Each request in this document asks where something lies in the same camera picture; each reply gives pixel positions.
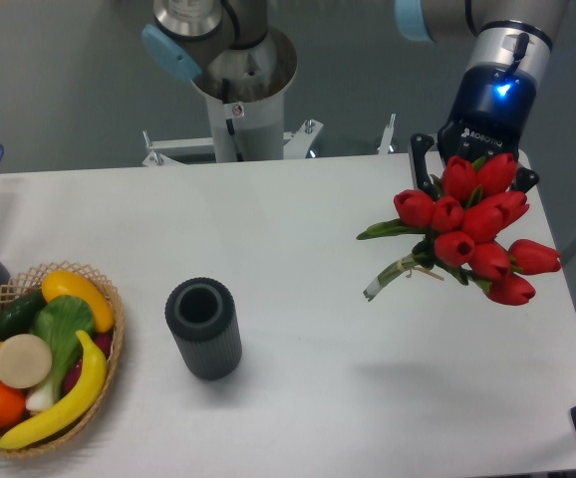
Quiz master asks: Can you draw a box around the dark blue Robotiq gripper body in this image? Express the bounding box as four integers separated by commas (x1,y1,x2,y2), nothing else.
436,28,554,173

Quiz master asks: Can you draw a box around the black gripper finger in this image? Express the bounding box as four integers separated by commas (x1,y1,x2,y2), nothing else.
510,166,539,193
409,132,439,199

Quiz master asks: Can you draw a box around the red tulip bouquet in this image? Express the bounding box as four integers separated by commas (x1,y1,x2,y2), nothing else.
358,153,561,306

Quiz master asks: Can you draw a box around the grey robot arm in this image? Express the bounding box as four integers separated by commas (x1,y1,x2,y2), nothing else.
142,1,567,196

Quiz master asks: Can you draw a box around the dark grey ribbed vase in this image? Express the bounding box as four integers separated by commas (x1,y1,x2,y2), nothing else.
164,277,242,380

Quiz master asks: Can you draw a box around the purple vegetable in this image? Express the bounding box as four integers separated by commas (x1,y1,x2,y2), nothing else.
62,333,113,395

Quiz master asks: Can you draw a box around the green bok choy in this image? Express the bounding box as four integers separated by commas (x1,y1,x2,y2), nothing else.
26,295,95,414

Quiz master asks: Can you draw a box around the yellow banana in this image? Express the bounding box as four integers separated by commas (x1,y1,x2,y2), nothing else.
0,330,107,451

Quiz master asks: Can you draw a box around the green cucumber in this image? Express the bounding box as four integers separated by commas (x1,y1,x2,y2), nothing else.
0,290,46,342

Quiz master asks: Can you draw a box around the beige round disc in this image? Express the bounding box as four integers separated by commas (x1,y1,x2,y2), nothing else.
0,334,53,389

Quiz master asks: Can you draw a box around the woven wicker basket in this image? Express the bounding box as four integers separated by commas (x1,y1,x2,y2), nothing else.
0,261,125,459

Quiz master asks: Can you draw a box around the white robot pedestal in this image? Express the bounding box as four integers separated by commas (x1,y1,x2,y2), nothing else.
142,25,323,162

